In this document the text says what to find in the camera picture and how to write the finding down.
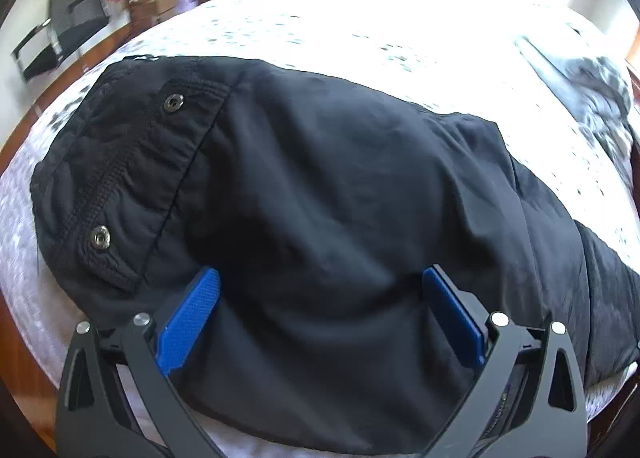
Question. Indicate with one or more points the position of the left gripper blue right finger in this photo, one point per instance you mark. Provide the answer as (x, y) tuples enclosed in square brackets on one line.
[(460, 316)]

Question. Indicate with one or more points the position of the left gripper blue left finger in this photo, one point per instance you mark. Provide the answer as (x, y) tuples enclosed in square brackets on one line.
[(180, 322)]

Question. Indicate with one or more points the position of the black pants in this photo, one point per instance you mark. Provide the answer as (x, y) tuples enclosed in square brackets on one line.
[(320, 203)]

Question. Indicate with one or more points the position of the quilted grey mattress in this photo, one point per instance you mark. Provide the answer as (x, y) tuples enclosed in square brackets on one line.
[(426, 52)]

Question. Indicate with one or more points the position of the folded grey bedding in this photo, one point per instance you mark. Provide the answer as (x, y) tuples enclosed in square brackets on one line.
[(589, 84)]

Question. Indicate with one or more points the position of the stacked cardboard boxes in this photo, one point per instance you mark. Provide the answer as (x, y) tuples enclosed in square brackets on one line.
[(146, 14)]

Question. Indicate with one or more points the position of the black office chair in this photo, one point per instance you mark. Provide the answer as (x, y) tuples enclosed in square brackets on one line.
[(68, 26)]

